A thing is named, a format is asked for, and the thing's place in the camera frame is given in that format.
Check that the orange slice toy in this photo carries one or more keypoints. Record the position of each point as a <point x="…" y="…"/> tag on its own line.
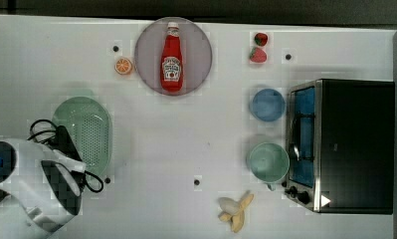
<point x="123" y="66"/>

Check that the grey round plate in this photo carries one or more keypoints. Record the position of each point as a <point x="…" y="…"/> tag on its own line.
<point x="195" y="47"/>

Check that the red ketchup bottle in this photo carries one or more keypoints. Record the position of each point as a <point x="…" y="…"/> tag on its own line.
<point x="171" y="64"/>

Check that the peeled banana toy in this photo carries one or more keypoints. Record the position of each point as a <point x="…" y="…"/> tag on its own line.
<point x="234" y="211"/>

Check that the green mug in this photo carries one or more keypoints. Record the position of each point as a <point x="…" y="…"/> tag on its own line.
<point x="269" y="162"/>

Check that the green strainer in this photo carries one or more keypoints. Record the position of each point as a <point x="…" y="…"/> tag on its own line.
<point x="89" y="126"/>

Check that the red strawberry toy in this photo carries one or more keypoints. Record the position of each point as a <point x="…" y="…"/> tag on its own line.
<point x="261" y="39"/>

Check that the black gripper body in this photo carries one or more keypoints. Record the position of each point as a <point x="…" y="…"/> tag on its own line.
<point x="62" y="142"/>

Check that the black toaster oven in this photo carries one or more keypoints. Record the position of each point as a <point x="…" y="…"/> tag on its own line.
<point x="340" y="140"/>

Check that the blue bowl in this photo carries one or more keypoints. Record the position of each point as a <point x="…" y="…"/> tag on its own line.
<point x="267" y="105"/>

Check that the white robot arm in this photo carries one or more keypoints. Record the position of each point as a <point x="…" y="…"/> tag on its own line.
<point x="41" y="185"/>

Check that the pink strawberry half toy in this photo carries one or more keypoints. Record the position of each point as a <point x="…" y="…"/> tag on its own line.
<point x="257" y="55"/>

